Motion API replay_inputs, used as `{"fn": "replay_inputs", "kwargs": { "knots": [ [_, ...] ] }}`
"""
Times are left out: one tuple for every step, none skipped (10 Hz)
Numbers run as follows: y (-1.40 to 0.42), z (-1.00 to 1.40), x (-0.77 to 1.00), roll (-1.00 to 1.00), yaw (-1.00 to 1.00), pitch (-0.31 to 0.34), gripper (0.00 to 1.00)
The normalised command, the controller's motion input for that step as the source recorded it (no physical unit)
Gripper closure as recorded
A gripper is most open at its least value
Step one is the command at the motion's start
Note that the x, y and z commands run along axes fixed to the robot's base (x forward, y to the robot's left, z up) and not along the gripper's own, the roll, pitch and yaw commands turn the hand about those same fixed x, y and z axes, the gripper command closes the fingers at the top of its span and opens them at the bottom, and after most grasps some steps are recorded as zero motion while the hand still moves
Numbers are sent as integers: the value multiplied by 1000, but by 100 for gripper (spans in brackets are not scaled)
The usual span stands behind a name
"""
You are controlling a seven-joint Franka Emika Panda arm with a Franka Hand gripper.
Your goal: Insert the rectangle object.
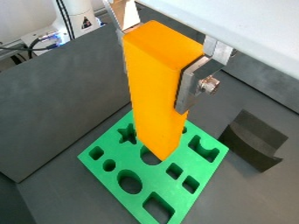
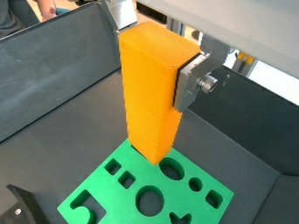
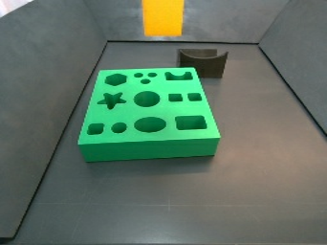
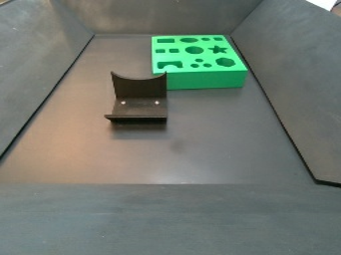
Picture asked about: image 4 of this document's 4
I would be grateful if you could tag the green shape sorter block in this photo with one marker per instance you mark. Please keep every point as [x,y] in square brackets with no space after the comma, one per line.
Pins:
[198,62]

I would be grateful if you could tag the black curved holder stand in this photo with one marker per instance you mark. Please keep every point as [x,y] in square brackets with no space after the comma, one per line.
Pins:
[140,99]

